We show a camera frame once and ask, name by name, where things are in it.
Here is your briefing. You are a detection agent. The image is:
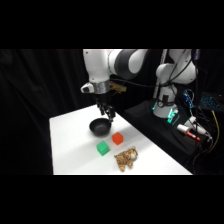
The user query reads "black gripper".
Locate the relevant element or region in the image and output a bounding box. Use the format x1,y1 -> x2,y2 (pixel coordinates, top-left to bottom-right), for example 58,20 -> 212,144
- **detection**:
93,91 -> 117,123

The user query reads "red cube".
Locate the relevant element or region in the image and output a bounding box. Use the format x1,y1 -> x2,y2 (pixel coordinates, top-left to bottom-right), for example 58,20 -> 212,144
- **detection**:
111,131 -> 125,146

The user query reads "green cube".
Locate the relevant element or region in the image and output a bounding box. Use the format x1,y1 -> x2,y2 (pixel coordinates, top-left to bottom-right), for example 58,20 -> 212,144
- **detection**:
96,140 -> 111,157

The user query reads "black bowl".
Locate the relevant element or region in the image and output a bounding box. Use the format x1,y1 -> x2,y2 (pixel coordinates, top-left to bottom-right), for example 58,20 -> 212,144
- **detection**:
88,117 -> 112,138

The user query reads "tiger plush toy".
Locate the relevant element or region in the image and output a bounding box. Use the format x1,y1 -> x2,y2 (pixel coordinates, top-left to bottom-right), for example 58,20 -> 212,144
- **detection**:
113,146 -> 140,173

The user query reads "black robot stand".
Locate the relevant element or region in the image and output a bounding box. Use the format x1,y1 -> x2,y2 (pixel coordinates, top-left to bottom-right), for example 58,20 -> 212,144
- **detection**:
123,99 -> 203,165

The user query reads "small green light box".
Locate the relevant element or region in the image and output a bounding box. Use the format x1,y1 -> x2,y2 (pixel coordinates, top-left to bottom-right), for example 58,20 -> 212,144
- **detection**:
166,107 -> 180,126

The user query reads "black curtain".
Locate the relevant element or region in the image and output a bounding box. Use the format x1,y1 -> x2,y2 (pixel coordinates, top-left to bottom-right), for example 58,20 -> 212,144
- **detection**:
0,49 -> 224,176

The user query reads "white marker with red tip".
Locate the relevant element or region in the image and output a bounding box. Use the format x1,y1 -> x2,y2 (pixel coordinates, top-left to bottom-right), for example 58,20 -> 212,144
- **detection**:
176,123 -> 202,142

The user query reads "blue-lit keyboard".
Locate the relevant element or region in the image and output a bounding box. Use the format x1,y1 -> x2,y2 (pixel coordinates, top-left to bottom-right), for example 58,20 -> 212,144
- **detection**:
199,92 -> 223,111

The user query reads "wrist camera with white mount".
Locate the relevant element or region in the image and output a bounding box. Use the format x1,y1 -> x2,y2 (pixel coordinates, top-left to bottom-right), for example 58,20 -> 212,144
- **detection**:
80,81 -> 128,95

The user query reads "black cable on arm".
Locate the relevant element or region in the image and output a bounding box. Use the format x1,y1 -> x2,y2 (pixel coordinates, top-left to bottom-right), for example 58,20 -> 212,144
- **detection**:
111,49 -> 198,89

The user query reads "yellow cable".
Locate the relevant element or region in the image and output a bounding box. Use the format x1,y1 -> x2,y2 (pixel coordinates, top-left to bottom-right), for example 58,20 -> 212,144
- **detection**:
206,109 -> 221,154

